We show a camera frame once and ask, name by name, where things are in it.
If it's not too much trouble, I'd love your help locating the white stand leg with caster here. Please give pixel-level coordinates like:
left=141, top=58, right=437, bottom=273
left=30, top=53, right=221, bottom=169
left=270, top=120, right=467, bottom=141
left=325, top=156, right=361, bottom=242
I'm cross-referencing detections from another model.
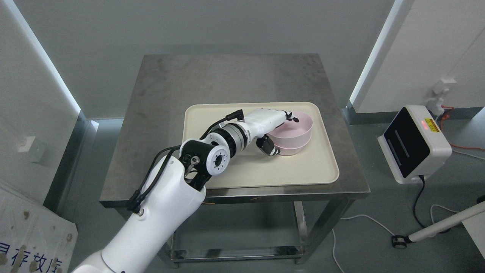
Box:
left=391, top=198, right=485, bottom=254

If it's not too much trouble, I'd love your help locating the white floor cable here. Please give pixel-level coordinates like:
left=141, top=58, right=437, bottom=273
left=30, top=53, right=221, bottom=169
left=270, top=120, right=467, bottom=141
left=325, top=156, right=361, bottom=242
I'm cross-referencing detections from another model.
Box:
left=332, top=204, right=461, bottom=273

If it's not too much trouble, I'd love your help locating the orange cable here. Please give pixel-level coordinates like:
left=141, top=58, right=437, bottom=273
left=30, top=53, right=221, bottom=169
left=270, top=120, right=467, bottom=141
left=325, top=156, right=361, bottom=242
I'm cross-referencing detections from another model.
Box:
left=436, top=106, right=485, bottom=151

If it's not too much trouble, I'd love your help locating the pink bowl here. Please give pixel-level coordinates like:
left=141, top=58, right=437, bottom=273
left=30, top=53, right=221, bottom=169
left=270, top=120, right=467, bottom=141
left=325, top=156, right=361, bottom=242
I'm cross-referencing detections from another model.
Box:
left=272, top=132, right=311, bottom=156
left=268, top=111, right=313, bottom=149

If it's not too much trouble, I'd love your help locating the black power cable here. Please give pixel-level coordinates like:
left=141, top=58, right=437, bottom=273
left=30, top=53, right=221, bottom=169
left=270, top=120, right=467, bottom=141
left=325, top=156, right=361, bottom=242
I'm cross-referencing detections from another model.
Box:
left=412, top=175, right=451, bottom=233

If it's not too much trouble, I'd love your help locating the white wall socket with plug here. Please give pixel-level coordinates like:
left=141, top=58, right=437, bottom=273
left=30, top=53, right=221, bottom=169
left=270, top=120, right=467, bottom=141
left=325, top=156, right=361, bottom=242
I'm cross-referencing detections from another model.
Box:
left=426, top=78, right=457, bottom=116

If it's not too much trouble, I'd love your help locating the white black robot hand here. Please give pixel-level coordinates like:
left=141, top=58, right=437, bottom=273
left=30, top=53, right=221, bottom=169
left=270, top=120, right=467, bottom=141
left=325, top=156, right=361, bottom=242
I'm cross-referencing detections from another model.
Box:
left=244, top=108, right=299, bottom=157

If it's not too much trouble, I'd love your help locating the stainless steel table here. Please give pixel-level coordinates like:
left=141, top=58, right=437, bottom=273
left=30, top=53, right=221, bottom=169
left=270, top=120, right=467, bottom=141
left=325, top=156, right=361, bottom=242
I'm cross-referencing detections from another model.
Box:
left=99, top=54, right=370, bottom=264

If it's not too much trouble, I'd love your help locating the white black box device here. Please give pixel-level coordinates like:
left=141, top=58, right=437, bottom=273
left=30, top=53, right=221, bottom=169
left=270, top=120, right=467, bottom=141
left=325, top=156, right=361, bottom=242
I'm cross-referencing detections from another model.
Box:
left=377, top=104, right=452, bottom=185

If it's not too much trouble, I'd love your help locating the white wall switch box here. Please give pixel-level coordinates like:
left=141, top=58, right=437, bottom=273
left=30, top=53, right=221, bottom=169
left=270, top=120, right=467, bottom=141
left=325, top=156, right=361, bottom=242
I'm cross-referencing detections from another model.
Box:
left=18, top=136, right=46, bottom=163

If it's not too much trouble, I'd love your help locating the beige plastic tray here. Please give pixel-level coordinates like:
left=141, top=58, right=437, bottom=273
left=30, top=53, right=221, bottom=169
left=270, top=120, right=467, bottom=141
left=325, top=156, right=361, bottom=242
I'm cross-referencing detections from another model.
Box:
left=182, top=102, right=340, bottom=190

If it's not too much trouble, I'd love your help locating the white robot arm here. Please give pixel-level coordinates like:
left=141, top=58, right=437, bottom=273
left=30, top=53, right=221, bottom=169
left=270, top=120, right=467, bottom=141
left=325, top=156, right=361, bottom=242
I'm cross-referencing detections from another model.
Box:
left=74, top=110, right=244, bottom=273

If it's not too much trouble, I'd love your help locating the white signboard with blue text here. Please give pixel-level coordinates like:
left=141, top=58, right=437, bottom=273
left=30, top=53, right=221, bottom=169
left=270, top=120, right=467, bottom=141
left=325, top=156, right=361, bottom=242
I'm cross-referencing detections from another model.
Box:
left=0, top=183, right=78, bottom=273

